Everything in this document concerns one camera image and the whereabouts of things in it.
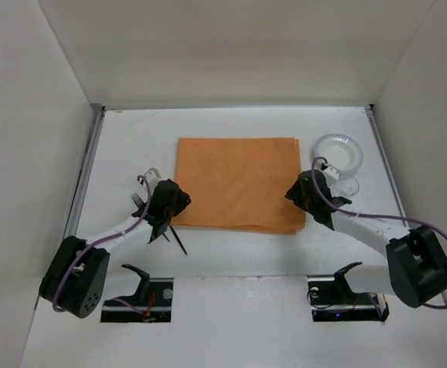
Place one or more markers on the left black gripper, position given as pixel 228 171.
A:
pixel 160 224

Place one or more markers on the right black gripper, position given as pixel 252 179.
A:
pixel 297 195

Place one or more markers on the black fork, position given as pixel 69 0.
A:
pixel 140 204

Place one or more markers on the white ceramic plate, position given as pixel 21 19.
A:
pixel 342 152

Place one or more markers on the orange cloth napkin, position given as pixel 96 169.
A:
pixel 240 183

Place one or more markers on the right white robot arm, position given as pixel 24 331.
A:
pixel 415 264

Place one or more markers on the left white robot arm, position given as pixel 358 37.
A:
pixel 74 281

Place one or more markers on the black knife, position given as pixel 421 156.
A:
pixel 177 238

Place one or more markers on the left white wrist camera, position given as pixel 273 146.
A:
pixel 151 177

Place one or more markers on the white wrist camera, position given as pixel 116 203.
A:
pixel 330 171
pixel 151 177

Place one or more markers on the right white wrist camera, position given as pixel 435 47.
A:
pixel 330 171

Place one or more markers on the left aluminium table rail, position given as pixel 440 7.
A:
pixel 83 176

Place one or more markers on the aluminium table rail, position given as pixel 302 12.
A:
pixel 83 176
pixel 371 117

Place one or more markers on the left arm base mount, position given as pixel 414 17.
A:
pixel 131 295

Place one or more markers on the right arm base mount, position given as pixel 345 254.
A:
pixel 332 300

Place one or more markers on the right aluminium table rail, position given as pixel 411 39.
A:
pixel 371 117

